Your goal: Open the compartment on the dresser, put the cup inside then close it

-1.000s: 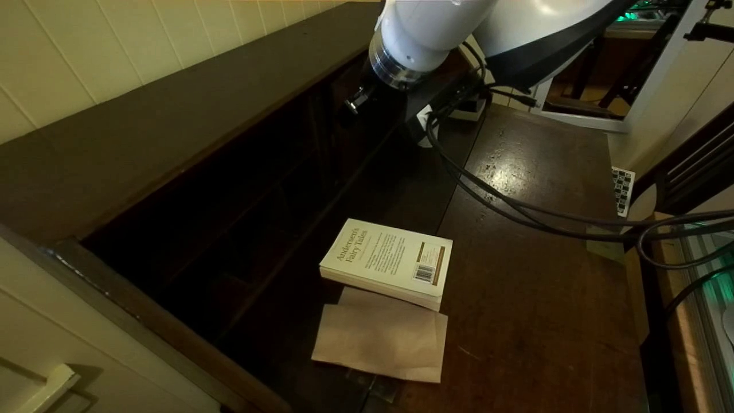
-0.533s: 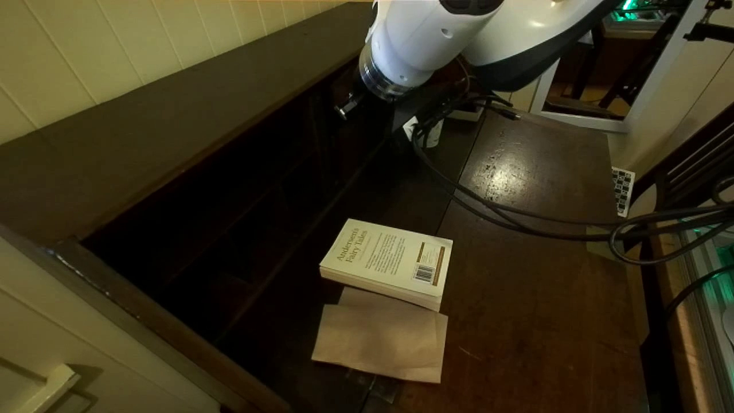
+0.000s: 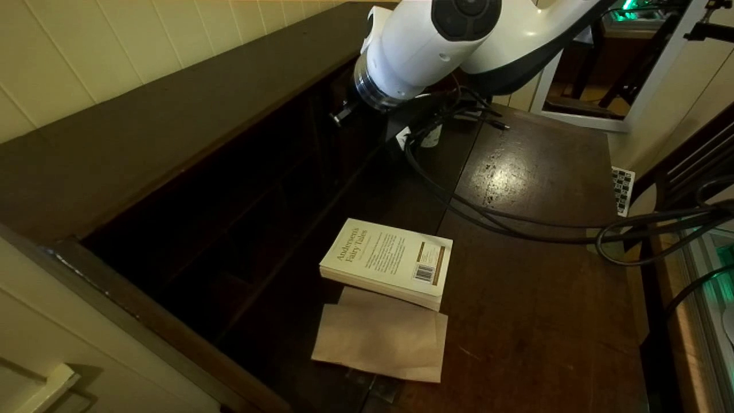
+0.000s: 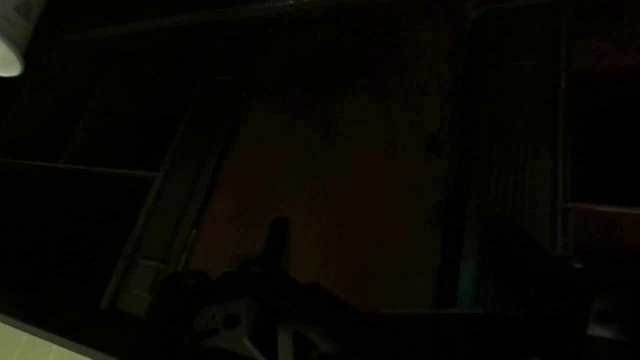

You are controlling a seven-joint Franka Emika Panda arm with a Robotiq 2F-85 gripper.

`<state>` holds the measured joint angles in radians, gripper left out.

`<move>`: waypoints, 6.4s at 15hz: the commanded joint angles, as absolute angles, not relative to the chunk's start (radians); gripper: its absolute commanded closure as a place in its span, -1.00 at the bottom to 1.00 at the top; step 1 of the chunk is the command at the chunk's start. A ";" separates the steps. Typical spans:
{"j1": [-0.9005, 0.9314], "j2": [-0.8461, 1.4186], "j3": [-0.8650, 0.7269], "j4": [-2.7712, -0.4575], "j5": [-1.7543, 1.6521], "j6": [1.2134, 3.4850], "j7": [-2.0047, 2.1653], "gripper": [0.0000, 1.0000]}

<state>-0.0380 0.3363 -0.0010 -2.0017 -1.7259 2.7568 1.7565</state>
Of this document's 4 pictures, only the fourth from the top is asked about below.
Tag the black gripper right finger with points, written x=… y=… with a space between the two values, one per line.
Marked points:
x=522 y=267

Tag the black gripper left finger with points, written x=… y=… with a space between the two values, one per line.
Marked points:
x=278 y=240

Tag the dark wooden secretary desk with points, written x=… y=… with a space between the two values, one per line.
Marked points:
x=100 y=201

